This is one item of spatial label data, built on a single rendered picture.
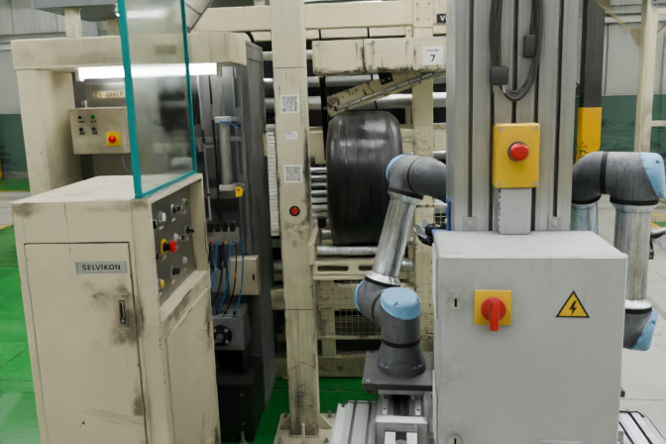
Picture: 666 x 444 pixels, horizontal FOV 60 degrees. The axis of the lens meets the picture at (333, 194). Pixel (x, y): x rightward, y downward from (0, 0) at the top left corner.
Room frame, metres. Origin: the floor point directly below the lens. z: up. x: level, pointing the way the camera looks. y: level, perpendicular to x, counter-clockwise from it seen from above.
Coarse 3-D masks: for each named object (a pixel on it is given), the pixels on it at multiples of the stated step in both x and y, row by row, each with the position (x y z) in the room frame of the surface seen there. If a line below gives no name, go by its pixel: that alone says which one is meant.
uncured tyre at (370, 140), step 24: (336, 120) 2.36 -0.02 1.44; (360, 120) 2.33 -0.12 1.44; (384, 120) 2.32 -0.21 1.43; (336, 144) 2.24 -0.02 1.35; (360, 144) 2.23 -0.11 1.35; (384, 144) 2.22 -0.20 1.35; (336, 168) 2.20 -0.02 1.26; (360, 168) 2.18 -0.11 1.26; (384, 168) 2.18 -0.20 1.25; (336, 192) 2.19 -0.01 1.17; (360, 192) 2.17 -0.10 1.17; (384, 192) 2.17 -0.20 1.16; (336, 216) 2.21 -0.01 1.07; (360, 216) 2.19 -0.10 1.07; (384, 216) 2.19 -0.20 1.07; (336, 240) 2.36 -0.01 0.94; (360, 240) 2.28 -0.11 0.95
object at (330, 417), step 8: (280, 416) 2.57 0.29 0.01; (328, 416) 2.55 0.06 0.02; (280, 424) 2.50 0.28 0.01; (280, 432) 2.43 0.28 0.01; (288, 432) 2.43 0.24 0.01; (320, 432) 2.42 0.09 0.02; (328, 432) 2.42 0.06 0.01; (280, 440) 2.35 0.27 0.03; (288, 440) 2.37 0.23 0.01; (296, 440) 2.37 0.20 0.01; (304, 440) 2.37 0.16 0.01; (312, 440) 2.36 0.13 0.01; (320, 440) 2.36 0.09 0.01; (328, 440) 2.34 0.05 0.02
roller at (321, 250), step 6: (318, 246) 2.32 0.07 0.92; (324, 246) 2.32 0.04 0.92; (330, 246) 2.32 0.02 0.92; (336, 246) 2.32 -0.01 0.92; (342, 246) 2.32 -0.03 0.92; (348, 246) 2.31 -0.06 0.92; (354, 246) 2.31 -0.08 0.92; (360, 246) 2.31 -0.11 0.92; (366, 246) 2.31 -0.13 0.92; (372, 246) 2.31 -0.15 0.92; (318, 252) 2.31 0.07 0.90; (324, 252) 2.31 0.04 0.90; (330, 252) 2.31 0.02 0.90; (336, 252) 2.31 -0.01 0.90; (342, 252) 2.30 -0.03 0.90; (348, 252) 2.30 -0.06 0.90; (354, 252) 2.30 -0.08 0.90; (360, 252) 2.30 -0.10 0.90; (366, 252) 2.30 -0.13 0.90; (372, 252) 2.30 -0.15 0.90
